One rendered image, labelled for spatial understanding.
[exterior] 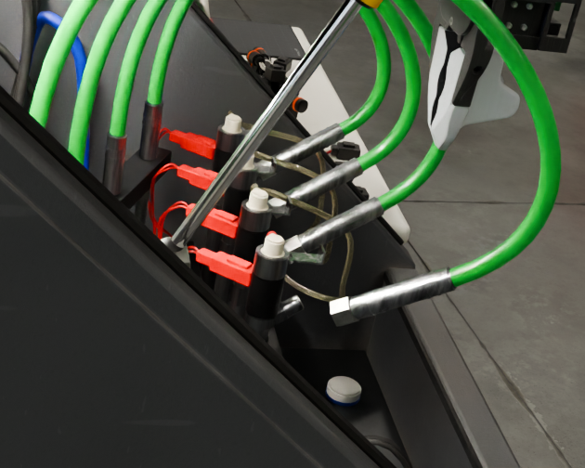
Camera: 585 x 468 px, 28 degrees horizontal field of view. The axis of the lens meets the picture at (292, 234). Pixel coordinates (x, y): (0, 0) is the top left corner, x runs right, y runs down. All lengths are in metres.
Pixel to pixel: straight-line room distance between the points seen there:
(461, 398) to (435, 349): 0.08
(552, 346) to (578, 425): 0.34
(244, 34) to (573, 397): 1.48
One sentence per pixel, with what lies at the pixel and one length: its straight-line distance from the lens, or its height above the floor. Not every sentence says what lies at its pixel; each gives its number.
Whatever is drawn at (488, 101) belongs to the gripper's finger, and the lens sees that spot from 0.90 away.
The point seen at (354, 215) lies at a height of 1.14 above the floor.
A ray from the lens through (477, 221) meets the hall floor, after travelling 3.74.
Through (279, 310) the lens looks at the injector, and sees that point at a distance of 0.98.
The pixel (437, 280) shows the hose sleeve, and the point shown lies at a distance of 0.85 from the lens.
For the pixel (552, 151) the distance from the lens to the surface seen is 0.80.
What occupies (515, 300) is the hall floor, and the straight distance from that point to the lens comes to 3.36.
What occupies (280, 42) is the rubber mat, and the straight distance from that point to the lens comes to 1.91.
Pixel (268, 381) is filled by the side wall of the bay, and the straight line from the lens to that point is 0.58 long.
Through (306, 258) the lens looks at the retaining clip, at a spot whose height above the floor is 1.13.
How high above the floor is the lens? 1.60
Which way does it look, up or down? 28 degrees down
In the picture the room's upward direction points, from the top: 11 degrees clockwise
